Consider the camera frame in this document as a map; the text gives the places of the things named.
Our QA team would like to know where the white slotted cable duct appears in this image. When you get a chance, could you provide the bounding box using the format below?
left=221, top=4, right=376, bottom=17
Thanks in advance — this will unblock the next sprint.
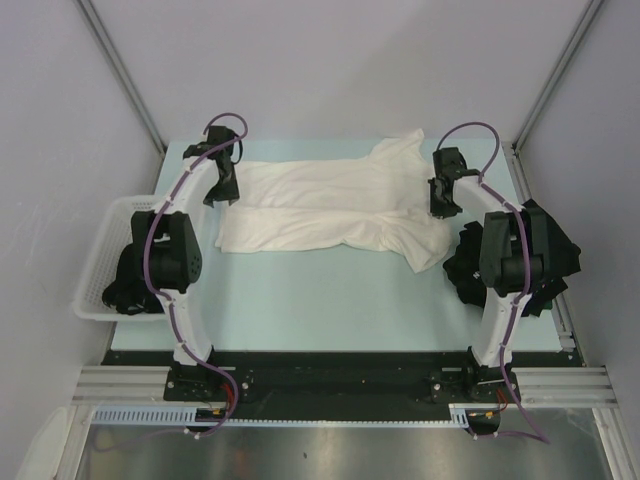
left=91, top=404, right=501, bottom=431

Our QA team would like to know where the white t shirt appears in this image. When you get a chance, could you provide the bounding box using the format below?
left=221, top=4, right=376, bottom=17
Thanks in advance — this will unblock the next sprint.
left=215, top=129, right=452, bottom=273

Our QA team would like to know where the aluminium corner post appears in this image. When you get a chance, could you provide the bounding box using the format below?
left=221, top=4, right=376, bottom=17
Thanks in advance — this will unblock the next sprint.
left=72, top=0, right=167, bottom=158
left=511, top=0, right=608, bottom=154

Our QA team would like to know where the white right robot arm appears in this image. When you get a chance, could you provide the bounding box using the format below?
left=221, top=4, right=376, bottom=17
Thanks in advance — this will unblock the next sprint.
left=429, top=147, right=534, bottom=401

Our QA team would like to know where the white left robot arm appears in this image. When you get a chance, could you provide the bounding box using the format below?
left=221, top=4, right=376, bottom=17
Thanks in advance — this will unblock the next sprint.
left=131, top=125, right=243, bottom=400

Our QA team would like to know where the aluminium frame rail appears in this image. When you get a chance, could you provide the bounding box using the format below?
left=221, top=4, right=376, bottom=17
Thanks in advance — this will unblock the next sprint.
left=71, top=366, right=618, bottom=409

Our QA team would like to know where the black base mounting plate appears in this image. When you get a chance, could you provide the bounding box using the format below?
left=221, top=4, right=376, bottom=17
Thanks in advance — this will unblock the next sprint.
left=164, top=349, right=521, bottom=436

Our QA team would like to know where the right aluminium corner post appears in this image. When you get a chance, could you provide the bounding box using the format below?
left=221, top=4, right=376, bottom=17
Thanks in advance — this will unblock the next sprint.
left=511, top=0, right=608, bottom=154

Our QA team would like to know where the black t shirt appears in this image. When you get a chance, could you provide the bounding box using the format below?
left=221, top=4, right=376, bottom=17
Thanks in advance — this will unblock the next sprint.
left=102, top=244, right=163, bottom=316

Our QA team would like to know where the left aluminium corner post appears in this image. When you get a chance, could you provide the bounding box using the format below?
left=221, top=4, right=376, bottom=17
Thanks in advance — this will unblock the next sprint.
left=72, top=0, right=167, bottom=158

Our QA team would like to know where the white plastic laundry basket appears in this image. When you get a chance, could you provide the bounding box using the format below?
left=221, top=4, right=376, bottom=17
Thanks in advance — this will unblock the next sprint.
left=72, top=195, right=166, bottom=322

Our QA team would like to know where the stack of black t shirts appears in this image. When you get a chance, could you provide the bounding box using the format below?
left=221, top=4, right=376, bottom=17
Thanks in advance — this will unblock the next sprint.
left=443, top=200, right=581, bottom=317

